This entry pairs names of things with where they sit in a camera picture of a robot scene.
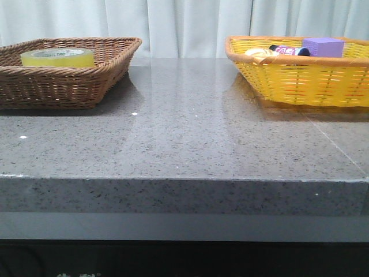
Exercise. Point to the white curtain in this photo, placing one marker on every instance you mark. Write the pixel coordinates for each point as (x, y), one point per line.
(181, 29)

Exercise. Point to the bread roll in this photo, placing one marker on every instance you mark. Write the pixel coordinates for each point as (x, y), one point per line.
(260, 53)

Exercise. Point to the brown wicker basket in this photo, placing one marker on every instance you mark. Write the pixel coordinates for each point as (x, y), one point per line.
(24, 87)

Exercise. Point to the purple foam block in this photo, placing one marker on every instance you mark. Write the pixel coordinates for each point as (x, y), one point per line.
(324, 47)

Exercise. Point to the pink labelled black tube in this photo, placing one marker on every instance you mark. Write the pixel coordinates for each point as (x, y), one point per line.
(287, 50)

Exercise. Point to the yellow tape roll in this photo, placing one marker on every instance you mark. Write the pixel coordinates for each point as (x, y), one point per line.
(59, 57)

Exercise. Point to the yellow woven basket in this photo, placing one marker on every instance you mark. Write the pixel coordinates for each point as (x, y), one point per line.
(299, 80)

